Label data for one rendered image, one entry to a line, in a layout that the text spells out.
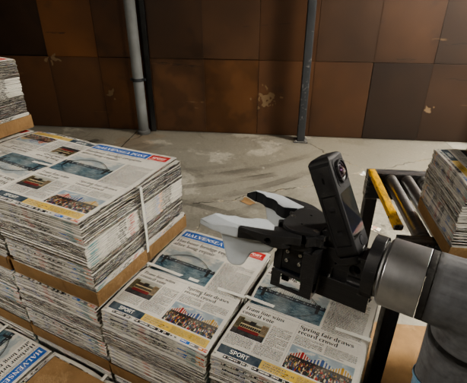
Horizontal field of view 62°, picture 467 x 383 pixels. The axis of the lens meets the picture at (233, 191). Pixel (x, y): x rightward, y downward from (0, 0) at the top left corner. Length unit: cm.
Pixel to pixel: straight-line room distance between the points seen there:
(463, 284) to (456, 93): 425
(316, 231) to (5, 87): 116
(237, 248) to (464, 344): 25
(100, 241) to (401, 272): 66
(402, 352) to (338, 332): 117
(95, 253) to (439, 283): 69
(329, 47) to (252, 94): 90
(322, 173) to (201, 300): 61
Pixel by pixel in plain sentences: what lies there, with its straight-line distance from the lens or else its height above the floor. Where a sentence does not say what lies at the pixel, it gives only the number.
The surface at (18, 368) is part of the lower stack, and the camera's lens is 126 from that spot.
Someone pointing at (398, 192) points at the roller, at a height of 80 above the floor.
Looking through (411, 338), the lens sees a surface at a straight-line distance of 215.
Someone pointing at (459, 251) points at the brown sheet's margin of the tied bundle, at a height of 83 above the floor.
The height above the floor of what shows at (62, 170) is 107.
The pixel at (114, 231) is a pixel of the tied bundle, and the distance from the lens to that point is 93.
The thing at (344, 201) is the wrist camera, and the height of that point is 129.
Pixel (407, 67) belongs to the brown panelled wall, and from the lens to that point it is 441.
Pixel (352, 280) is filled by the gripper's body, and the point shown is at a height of 120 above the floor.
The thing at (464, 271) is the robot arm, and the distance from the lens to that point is 43.
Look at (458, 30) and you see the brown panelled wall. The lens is 450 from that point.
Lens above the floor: 149
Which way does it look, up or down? 28 degrees down
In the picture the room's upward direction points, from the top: straight up
